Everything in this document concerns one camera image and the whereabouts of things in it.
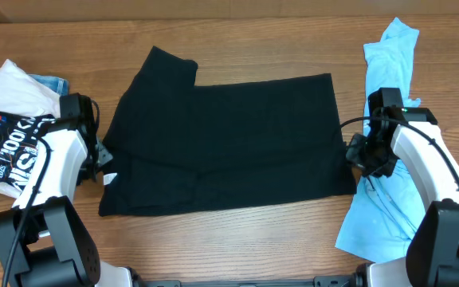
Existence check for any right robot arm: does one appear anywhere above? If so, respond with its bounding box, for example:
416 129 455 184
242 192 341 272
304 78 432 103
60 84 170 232
346 88 459 287

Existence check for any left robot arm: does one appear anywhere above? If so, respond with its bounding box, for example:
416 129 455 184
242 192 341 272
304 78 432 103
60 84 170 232
0 93 143 287

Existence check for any light blue t-shirt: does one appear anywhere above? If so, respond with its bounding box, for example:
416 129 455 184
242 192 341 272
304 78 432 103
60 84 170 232
335 18 425 263

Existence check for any black printed folded t-shirt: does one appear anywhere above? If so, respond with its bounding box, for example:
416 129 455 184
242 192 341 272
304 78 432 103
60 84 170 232
0 112 55 198

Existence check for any folded white garment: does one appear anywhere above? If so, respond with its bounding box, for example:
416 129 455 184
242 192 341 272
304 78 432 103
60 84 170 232
0 58 63 200

